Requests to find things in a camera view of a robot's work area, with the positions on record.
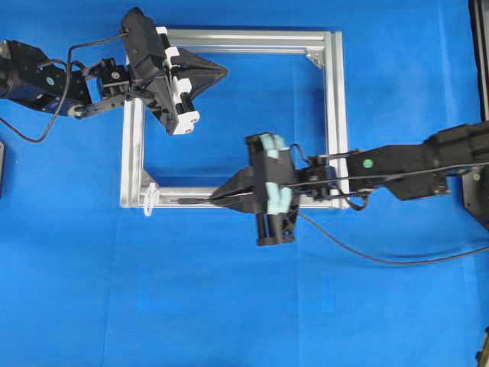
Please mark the silver aluminium square frame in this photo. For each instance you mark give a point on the silver aluminium square frame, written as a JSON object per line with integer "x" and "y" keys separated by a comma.
{"x": 323, "y": 48}

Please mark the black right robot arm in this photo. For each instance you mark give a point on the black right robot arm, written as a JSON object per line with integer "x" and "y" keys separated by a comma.
{"x": 407, "y": 171}

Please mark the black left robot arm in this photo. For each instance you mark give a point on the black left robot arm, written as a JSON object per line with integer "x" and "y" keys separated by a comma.
{"x": 69, "y": 88}

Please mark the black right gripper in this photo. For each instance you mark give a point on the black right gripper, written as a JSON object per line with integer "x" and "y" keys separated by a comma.
{"x": 271, "y": 229}

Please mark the blue table cloth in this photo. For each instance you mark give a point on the blue table cloth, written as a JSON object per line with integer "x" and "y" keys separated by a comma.
{"x": 85, "y": 282}

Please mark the black object left edge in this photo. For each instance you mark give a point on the black object left edge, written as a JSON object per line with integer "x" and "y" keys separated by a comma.
{"x": 2, "y": 165}

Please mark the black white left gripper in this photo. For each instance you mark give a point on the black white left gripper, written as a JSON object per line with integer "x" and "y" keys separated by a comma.
{"x": 169, "y": 95}

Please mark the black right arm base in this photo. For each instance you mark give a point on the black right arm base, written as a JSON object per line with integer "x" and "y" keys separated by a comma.
{"x": 475, "y": 185}

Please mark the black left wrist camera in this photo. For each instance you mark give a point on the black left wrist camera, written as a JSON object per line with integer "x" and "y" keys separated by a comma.
{"x": 143, "y": 45}

